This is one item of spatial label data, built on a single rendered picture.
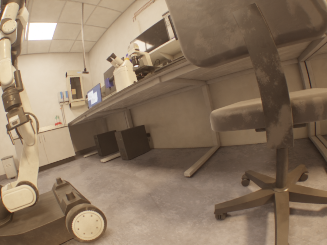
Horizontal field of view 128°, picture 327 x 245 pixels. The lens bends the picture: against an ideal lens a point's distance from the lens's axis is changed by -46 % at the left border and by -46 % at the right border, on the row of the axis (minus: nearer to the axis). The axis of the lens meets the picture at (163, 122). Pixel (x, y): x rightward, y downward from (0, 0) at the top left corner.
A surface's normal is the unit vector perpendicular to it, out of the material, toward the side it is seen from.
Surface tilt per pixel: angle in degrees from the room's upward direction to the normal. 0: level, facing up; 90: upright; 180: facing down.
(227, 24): 90
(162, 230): 0
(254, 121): 90
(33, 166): 90
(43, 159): 90
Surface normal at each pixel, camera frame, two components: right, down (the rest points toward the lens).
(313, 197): -0.75, 0.18
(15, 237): 0.50, -0.06
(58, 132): 0.74, -0.13
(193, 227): -0.22, -0.97
